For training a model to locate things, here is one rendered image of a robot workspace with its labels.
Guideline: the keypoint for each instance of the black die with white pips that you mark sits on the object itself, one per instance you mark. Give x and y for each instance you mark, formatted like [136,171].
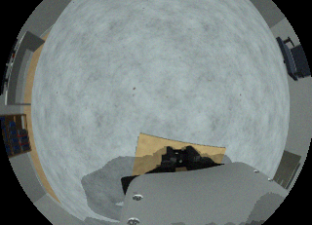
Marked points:
[181,158]

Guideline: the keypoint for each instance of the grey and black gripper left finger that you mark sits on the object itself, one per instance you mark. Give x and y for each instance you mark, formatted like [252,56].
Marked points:
[168,164]

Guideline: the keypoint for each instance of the tan square mat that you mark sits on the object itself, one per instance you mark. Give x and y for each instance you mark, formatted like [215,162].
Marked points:
[150,149]

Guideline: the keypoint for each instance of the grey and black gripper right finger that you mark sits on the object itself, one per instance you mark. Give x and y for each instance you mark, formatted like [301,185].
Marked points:
[195,161]

